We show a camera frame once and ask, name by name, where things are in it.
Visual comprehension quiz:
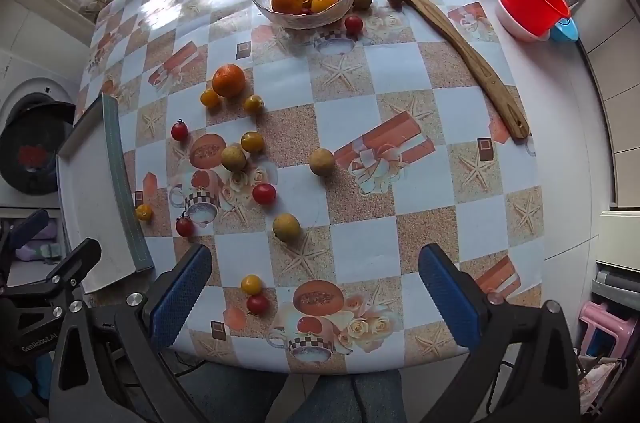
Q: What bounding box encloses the tan longan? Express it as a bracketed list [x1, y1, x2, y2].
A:
[272, 213, 302, 243]
[220, 144, 247, 173]

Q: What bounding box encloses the yellow tomato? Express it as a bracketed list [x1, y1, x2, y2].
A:
[200, 88, 221, 109]
[243, 94, 265, 116]
[136, 203, 153, 221]

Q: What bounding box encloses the purple detergent bottle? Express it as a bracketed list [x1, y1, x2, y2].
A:
[15, 219, 62, 261]

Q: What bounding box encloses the white shallow box tray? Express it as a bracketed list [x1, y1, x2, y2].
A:
[56, 94, 153, 294]

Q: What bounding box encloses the red tomato by tray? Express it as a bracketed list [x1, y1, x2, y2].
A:
[175, 216, 194, 238]

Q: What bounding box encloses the yellow tomato front edge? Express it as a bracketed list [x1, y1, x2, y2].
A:
[240, 275, 262, 296]

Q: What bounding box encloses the yellow tomato by tray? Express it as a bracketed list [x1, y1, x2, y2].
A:
[136, 203, 153, 221]

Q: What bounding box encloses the red tomato front edge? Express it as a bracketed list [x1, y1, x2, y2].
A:
[246, 294, 270, 316]

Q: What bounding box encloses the red cherry tomato centre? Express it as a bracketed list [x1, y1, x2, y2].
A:
[252, 183, 277, 206]

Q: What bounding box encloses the pink plastic stool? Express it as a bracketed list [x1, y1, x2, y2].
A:
[578, 302, 638, 359]

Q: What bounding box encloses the white washing machine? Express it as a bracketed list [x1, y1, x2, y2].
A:
[1, 50, 78, 209]

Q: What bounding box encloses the red cherry tomato with stem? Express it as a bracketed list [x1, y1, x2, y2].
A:
[170, 119, 189, 143]

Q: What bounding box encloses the yellow tomato mid table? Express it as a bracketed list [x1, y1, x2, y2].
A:
[241, 131, 265, 154]

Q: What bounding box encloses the tan longan centre table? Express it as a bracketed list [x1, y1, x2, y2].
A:
[308, 148, 335, 177]

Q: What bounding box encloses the yellow tomato beside orange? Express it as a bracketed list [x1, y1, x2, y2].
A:
[200, 88, 221, 109]

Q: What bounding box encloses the patterned tablecloth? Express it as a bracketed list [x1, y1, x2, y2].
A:
[78, 0, 544, 373]

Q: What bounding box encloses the large orange on table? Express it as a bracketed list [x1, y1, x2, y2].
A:
[212, 64, 246, 98]

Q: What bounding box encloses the blue plastic lid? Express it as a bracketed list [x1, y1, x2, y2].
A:
[550, 18, 579, 43]

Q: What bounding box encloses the red tomato below bowl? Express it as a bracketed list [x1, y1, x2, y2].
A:
[344, 15, 363, 36]

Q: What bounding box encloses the red plastic funnel bowl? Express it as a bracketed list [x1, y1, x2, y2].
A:
[501, 0, 570, 36]

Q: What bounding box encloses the white bowl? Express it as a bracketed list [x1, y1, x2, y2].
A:
[496, 0, 550, 43]

